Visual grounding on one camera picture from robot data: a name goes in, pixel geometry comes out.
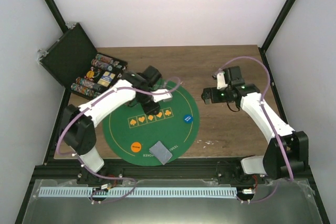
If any blue small blind button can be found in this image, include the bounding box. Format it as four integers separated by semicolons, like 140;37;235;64
183;114;193;124

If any orange big blind button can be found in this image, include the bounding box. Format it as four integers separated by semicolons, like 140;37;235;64
130;142;142;153

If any blue playing card deck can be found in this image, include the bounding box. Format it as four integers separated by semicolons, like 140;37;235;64
149;141;173;165

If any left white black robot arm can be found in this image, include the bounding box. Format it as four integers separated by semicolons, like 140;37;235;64
56;66;173;184

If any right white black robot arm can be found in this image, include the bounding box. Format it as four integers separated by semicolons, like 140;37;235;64
201;66;309;184

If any round green poker mat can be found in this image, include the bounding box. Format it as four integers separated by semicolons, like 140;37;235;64
102;87;200;166

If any card box in case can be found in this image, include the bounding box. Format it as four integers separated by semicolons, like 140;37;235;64
101;71;115;83

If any chip row in case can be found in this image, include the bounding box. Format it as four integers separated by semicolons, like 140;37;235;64
70;83;95;98
76;77;96;89

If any black poker chip case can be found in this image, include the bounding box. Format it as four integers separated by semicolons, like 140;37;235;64
39;23;128;100

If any light blue slotted strip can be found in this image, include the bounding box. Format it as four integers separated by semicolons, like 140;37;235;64
37;187;237;199

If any black aluminium frame rail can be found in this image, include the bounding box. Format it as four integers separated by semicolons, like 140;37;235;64
31;165;313;182

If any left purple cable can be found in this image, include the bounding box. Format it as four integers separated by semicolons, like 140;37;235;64
56;76;182;205

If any purple cable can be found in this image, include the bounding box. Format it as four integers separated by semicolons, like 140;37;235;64
56;76;182;205
215;56;295;205

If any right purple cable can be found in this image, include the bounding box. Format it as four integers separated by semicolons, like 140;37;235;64
215;56;295;205

